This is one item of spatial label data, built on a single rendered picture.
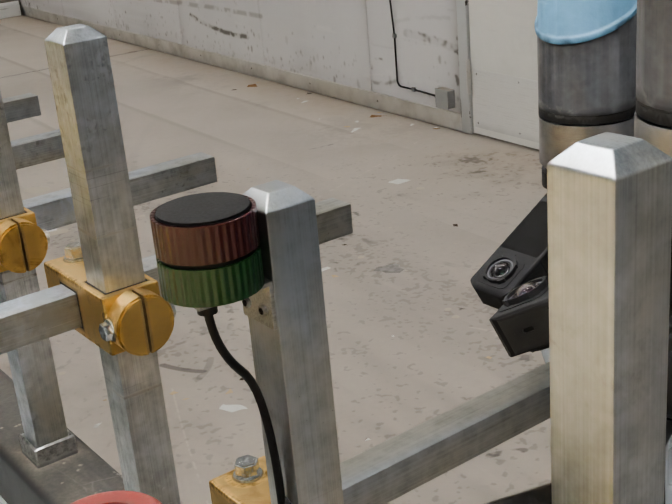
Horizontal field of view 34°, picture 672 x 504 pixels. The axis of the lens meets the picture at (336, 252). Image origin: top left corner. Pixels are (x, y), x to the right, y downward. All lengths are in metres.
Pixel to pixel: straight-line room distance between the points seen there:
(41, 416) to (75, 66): 0.47
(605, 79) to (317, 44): 4.84
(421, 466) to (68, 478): 0.46
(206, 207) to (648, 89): 0.25
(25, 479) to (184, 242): 0.63
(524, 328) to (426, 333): 2.39
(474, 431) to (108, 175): 0.34
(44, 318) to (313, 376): 0.30
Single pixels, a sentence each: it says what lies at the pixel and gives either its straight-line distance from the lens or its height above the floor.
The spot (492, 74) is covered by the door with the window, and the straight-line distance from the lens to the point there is 4.62.
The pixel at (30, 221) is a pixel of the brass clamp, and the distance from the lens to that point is 1.11.
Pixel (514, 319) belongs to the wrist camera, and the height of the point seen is 1.04.
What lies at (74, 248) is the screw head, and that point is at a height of 0.98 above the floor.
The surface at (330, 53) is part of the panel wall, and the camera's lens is 5.56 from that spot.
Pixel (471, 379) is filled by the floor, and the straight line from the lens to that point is 2.75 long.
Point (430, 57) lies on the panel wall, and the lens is 4.91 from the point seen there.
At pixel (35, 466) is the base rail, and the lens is 1.21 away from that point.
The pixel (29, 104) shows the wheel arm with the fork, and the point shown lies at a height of 0.95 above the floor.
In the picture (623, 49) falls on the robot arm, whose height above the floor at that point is 1.13.
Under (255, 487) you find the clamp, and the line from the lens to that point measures 0.79.
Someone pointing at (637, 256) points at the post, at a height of 1.13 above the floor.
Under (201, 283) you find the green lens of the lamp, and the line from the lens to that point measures 0.61.
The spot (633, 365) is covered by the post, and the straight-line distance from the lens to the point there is 0.47.
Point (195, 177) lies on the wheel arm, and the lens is 1.24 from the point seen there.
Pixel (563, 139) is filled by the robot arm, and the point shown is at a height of 1.06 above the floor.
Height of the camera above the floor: 1.30
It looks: 21 degrees down
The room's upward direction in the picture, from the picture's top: 5 degrees counter-clockwise
